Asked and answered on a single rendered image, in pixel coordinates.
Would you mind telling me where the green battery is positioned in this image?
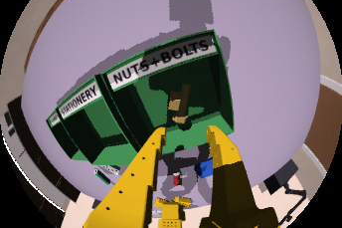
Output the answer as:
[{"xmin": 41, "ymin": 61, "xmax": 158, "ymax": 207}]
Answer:
[{"xmin": 93, "ymin": 169, "xmax": 110, "ymax": 185}]

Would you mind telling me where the white domino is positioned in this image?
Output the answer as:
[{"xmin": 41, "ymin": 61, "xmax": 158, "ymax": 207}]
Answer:
[{"xmin": 100, "ymin": 165, "xmax": 120, "ymax": 175}]

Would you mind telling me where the red aaa battery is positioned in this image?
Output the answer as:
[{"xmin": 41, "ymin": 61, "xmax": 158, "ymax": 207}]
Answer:
[{"xmin": 173, "ymin": 171, "xmax": 180, "ymax": 186}]

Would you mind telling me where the green bin rack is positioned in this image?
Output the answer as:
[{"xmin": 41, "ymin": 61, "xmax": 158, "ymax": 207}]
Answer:
[{"xmin": 46, "ymin": 29, "xmax": 235, "ymax": 165}]

